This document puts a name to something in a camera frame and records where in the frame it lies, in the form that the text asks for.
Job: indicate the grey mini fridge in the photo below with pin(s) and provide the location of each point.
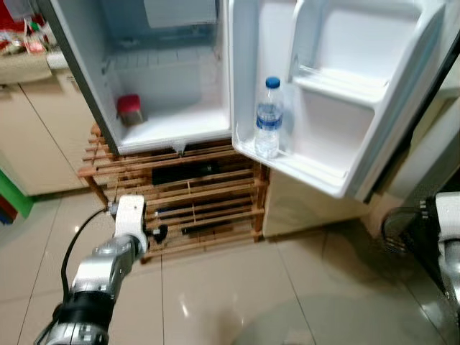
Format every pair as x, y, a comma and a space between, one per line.
165, 86

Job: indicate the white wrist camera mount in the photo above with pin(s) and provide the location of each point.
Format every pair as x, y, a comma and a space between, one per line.
131, 215
449, 215

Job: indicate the wooden slatted rack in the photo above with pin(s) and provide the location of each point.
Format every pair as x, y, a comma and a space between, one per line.
237, 188

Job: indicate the white fridge door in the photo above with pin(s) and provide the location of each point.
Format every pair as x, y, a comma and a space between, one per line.
345, 136

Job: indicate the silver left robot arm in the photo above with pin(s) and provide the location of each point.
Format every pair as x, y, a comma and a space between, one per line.
100, 269

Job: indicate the beige kitchen cabinet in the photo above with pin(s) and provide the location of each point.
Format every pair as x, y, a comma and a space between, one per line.
43, 136

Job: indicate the red snack package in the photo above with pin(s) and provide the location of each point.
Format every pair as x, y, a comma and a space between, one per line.
18, 39

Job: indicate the clear water bottle blue label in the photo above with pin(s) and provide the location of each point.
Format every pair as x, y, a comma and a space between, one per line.
269, 122

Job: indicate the long black object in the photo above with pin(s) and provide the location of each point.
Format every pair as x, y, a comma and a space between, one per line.
208, 230

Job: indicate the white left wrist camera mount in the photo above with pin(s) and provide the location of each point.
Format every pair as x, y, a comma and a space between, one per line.
131, 215

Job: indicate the flat black box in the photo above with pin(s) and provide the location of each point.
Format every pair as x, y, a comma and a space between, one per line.
183, 174

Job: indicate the green board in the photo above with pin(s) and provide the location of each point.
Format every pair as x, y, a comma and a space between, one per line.
16, 194

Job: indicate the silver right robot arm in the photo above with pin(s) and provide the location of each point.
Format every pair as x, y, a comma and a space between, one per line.
451, 266

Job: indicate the grey freezer compartment flap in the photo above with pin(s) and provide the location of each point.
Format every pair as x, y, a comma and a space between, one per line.
180, 13

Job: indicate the red lidded glass jar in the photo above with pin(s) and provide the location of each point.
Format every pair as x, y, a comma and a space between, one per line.
129, 104

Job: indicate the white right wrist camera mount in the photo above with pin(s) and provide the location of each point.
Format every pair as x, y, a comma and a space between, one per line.
449, 215

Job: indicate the dark blue board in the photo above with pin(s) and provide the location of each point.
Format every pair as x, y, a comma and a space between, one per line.
6, 212

